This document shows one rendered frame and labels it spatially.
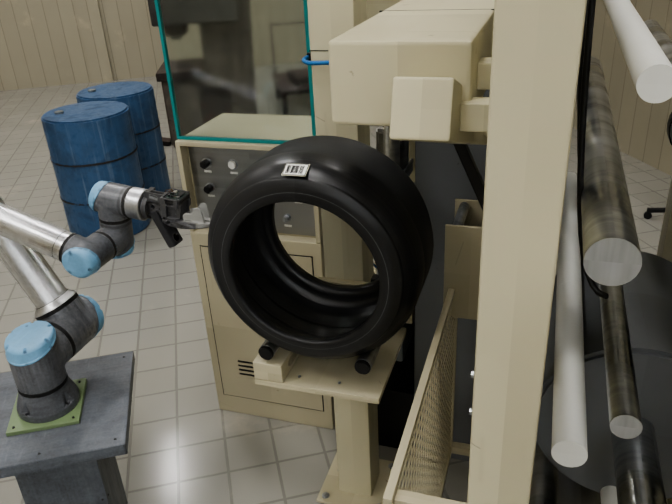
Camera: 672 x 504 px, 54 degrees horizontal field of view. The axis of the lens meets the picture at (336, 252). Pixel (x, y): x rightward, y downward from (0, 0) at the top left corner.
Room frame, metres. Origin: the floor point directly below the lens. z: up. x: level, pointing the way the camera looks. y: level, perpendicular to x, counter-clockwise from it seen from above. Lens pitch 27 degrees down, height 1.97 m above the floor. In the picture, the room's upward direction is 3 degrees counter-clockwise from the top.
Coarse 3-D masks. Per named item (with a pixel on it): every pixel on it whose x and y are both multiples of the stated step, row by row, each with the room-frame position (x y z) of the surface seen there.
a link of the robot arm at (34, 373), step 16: (16, 336) 1.69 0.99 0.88; (32, 336) 1.69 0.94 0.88; (48, 336) 1.68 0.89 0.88; (64, 336) 1.75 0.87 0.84; (16, 352) 1.63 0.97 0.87; (32, 352) 1.63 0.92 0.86; (48, 352) 1.66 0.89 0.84; (64, 352) 1.71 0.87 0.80; (16, 368) 1.63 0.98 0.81; (32, 368) 1.63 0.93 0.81; (48, 368) 1.65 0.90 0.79; (64, 368) 1.71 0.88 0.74; (16, 384) 1.65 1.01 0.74; (32, 384) 1.62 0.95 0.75; (48, 384) 1.64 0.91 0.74
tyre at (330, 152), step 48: (288, 144) 1.64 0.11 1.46; (336, 144) 1.59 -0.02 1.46; (240, 192) 1.50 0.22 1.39; (288, 192) 1.45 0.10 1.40; (336, 192) 1.41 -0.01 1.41; (384, 192) 1.44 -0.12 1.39; (240, 240) 1.72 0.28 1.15; (384, 240) 1.37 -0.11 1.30; (432, 240) 1.55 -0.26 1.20; (240, 288) 1.52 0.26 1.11; (288, 288) 1.73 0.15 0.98; (336, 288) 1.71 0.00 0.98; (384, 288) 1.37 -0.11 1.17; (288, 336) 1.46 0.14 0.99; (336, 336) 1.43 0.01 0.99; (384, 336) 1.39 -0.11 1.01
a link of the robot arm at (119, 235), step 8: (104, 224) 1.72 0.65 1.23; (112, 224) 1.71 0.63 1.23; (120, 224) 1.72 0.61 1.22; (128, 224) 1.74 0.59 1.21; (104, 232) 1.69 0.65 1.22; (112, 232) 1.70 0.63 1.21; (120, 232) 1.72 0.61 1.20; (128, 232) 1.74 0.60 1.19; (120, 240) 1.70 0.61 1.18; (128, 240) 1.73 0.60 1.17; (120, 248) 1.70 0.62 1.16; (128, 248) 1.74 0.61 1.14; (120, 256) 1.72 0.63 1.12
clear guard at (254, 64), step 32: (160, 0) 2.38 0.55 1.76; (192, 0) 2.34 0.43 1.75; (224, 0) 2.30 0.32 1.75; (256, 0) 2.27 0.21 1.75; (288, 0) 2.23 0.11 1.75; (160, 32) 2.38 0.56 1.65; (192, 32) 2.35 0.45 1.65; (224, 32) 2.31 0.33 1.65; (256, 32) 2.27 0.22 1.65; (288, 32) 2.23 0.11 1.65; (192, 64) 2.35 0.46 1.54; (224, 64) 2.31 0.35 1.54; (256, 64) 2.27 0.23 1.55; (288, 64) 2.24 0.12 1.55; (192, 96) 2.36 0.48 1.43; (224, 96) 2.32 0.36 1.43; (256, 96) 2.28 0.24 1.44; (288, 96) 2.24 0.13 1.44; (192, 128) 2.37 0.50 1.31; (224, 128) 2.32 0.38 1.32; (256, 128) 2.28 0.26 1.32; (288, 128) 2.24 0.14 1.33
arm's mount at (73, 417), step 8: (80, 384) 1.79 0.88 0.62; (80, 392) 1.75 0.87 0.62; (16, 400) 1.72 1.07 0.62; (80, 400) 1.71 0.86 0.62; (16, 408) 1.68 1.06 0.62; (80, 408) 1.67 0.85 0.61; (16, 416) 1.64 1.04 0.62; (64, 416) 1.64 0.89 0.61; (72, 416) 1.63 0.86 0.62; (80, 416) 1.64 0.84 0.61; (8, 424) 1.61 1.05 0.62; (16, 424) 1.61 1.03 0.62; (24, 424) 1.61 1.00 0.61; (32, 424) 1.60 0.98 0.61; (40, 424) 1.60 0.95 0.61; (48, 424) 1.60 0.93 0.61; (56, 424) 1.60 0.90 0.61; (64, 424) 1.60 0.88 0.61; (72, 424) 1.61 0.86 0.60; (8, 432) 1.57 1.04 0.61; (16, 432) 1.58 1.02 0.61; (24, 432) 1.58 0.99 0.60
